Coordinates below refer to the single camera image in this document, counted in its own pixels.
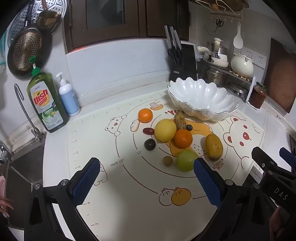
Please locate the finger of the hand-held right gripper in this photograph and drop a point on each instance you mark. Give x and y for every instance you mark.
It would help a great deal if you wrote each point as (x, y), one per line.
(288, 156)
(263, 160)

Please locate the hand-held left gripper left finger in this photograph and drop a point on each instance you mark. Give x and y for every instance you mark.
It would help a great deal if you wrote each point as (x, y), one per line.
(85, 182)

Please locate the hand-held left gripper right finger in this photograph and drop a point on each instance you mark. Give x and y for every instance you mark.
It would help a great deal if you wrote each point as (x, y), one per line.
(208, 183)

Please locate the green apple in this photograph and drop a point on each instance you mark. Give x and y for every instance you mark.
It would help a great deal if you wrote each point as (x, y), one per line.
(186, 161)

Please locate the yellow green mango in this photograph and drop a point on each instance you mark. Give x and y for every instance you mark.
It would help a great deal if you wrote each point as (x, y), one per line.
(214, 147)

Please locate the brown longan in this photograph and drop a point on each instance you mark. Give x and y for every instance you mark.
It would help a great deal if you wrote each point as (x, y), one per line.
(167, 160)

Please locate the overripe banana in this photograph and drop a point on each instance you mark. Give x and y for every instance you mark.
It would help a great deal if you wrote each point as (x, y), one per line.
(180, 121)

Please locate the yellow lemon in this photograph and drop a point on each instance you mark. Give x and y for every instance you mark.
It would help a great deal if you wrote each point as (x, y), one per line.
(165, 130)

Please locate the dark purple plum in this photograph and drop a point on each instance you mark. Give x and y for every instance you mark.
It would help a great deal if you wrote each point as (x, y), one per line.
(149, 144)

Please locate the white scalloped bowl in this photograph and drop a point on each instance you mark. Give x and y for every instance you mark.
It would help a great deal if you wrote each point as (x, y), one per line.
(198, 95)

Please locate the person's right hand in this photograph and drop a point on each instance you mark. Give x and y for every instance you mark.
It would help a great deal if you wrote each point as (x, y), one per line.
(284, 224)

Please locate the printed silicone baking mat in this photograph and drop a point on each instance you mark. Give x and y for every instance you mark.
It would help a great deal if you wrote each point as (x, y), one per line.
(129, 185)

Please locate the dark blue grape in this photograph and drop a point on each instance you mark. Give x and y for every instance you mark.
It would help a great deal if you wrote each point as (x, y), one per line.
(189, 127)

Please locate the red sauce jar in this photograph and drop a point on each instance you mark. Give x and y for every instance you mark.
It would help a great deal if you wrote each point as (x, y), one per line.
(257, 97)

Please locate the steel sink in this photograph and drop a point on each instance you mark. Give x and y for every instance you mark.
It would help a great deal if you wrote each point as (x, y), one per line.
(20, 176)

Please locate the kitchen shelf rack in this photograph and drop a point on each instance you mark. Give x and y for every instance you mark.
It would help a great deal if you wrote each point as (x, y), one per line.
(251, 90)

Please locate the small steel pan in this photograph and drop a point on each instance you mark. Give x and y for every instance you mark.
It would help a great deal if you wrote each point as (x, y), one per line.
(238, 91)

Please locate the red jujube date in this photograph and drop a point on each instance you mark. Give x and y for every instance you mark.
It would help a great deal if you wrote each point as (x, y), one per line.
(148, 131)

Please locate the brown wooden cutting board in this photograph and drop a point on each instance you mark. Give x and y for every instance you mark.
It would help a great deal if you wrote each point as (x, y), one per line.
(281, 74)

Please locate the white pump bottle blue label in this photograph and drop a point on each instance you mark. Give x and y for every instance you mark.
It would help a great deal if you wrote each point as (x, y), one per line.
(68, 99)

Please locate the wooden trivet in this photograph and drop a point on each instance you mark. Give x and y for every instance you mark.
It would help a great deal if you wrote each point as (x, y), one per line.
(242, 78)

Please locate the pink rubber glove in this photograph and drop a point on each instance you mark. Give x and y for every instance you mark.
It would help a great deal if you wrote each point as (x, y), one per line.
(4, 206)

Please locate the green dish soap bottle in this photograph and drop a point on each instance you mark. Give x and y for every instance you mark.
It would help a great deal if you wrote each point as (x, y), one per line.
(46, 104)

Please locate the small mandarin orange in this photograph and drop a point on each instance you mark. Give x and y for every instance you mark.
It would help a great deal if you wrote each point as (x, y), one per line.
(145, 115)

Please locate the chrome faucet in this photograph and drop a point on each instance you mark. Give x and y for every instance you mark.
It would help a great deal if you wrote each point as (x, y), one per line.
(25, 109)

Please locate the white round casserole pot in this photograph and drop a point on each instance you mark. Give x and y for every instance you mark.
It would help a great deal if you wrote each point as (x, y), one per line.
(241, 66)

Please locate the stainless steel pot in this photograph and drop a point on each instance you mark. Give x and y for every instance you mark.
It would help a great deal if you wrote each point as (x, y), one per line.
(212, 74)

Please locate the steel steamer pot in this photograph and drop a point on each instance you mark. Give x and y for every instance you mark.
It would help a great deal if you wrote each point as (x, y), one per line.
(223, 49)

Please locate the white rice paddle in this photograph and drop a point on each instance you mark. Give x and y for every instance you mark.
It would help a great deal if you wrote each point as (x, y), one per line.
(237, 40)

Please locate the black knife block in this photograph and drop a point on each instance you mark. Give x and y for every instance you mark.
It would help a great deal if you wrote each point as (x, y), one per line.
(186, 62)

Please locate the black kitchen scissors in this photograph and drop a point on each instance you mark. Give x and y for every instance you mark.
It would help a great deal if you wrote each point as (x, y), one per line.
(174, 55)

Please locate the hanging black scissors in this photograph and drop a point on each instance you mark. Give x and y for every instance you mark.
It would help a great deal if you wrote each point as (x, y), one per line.
(219, 23)

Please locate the perforated strainer pan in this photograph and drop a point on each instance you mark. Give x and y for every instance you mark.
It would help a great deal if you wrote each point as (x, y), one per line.
(25, 51)

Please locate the dark wooden cabinet door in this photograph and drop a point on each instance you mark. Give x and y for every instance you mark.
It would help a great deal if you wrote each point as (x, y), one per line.
(166, 14)
(76, 23)

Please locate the brass saucepan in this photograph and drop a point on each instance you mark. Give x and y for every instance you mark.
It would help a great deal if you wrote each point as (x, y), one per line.
(47, 19)

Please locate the perforated metal steamer plate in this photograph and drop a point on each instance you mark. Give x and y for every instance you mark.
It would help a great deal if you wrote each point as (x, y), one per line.
(57, 4)

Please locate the white wall socket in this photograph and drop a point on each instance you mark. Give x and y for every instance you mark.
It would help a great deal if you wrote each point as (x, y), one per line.
(248, 53)
(260, 60)

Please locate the wall hook rail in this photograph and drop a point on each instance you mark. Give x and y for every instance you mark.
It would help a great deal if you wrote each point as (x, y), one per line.
(225, 14)

